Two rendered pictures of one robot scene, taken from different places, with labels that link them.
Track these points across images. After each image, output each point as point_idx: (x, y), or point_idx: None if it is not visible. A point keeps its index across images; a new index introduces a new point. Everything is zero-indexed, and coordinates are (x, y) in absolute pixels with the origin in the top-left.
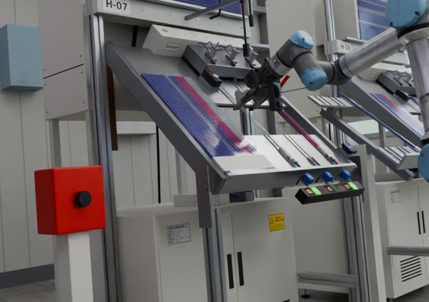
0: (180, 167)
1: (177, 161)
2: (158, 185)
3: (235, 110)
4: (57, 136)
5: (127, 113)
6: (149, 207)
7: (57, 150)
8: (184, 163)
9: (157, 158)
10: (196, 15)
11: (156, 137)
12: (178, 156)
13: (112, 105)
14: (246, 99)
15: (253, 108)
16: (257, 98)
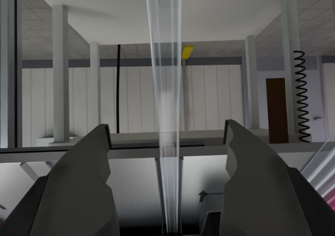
0: (96, 80)
1: (99, 88)
2: (119, 66)
3: (233, 119)
4: (253, 112)
5: (222, 134)
6: (186, 13)
7: (254, 98)
8: (90, 85)
9: (118, 95)
10: None
11: (118, 116)
12: (98, 93)
13: (274, 142)
14: (314, 204)
15: (103, 132)
16: (116, 218)
